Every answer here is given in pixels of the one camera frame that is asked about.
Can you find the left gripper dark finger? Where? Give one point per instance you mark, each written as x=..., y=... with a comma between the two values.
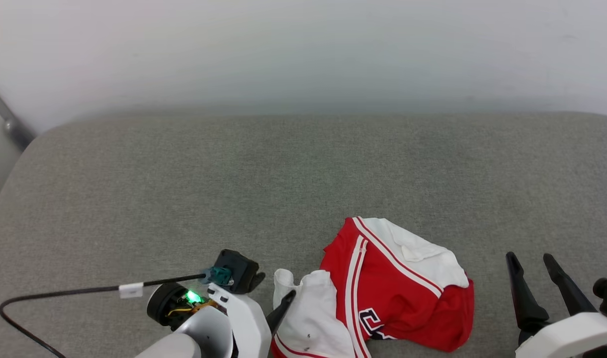
x=279, y=312

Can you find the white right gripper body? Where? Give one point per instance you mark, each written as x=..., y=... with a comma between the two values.
x=571, y=335

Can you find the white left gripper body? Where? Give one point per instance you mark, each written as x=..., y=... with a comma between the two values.
x=248, y=323

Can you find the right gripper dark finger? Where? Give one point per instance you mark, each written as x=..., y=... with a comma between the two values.
x=524, y=298
x=569, y=293

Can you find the red and white jersey shirt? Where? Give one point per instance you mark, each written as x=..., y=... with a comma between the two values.
x=412, y=303

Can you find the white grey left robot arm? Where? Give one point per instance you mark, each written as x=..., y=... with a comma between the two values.
x=184, y=338

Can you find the grey metal bar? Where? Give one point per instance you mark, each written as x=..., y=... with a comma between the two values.
x=7, y=122

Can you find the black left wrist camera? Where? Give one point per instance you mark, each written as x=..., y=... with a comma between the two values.
x=241, y=268

